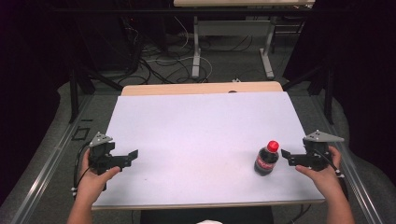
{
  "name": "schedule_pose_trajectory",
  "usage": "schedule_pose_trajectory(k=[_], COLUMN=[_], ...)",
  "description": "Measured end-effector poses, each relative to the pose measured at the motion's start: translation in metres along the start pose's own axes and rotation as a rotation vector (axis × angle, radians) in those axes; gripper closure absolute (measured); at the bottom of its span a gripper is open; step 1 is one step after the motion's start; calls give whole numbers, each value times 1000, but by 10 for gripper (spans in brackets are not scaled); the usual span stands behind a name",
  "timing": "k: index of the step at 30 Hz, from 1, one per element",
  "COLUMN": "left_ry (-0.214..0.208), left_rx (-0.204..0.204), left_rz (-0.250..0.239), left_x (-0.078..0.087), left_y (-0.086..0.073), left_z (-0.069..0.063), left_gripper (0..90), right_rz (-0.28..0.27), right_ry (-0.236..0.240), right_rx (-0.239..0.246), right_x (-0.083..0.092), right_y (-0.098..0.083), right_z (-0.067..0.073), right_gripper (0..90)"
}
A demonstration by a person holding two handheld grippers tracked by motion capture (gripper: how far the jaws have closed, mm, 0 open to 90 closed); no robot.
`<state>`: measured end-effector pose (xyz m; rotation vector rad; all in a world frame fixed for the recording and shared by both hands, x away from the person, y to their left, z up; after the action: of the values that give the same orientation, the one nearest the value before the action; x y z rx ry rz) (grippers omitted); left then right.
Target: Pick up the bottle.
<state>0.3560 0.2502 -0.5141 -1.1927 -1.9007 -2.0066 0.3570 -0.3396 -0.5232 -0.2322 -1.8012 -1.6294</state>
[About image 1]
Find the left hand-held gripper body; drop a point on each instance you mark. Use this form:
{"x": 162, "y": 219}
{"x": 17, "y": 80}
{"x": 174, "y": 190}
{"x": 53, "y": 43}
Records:
{"x": 101, "y": 155}

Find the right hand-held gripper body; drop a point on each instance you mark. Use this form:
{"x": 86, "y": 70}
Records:
{"x": 317, "y": 152}

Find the cola bottle with red cap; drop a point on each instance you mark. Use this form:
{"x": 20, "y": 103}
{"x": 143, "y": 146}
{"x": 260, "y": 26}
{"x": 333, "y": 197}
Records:
{"x": 266, "y": 160}

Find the person's right hand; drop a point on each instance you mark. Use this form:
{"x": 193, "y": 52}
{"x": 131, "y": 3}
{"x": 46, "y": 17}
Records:
{"x": 325, "y": 177}

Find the person's left hand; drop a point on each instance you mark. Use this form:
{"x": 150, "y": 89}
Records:
{"x": 93, "y": 183}

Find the black metal stand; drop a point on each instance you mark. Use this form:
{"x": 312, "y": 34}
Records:
{"x": 328, "y": 93}
{"x": 73, "y": 93}

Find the white table mat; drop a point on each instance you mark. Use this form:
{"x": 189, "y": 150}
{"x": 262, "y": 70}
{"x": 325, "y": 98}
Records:
{"x": 199, "y": 140}

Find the person's dark clothing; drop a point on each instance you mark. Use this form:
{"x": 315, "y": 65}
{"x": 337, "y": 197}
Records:
{"x": 186, "y": 216}

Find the wooden table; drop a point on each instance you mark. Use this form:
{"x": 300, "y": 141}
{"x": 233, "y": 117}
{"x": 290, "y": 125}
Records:
{"x": 186, "y": 88}

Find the dark curtain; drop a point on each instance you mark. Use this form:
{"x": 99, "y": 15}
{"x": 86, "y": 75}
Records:
{"x": 28, "y": 77}
{"x": 367, "y": 77}

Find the desk with white legs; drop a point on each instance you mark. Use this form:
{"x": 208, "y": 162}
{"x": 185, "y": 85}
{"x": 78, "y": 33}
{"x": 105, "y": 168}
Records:
{"x": 230, "y": 28}

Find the black horizontal bar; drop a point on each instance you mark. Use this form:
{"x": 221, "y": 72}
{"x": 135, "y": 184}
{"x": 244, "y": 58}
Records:
{"x": 155, "y": 10}

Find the aluminium floor rail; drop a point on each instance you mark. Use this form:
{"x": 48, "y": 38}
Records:
{"x": 46, "y": 168}
{"x": 358, "y": 186}

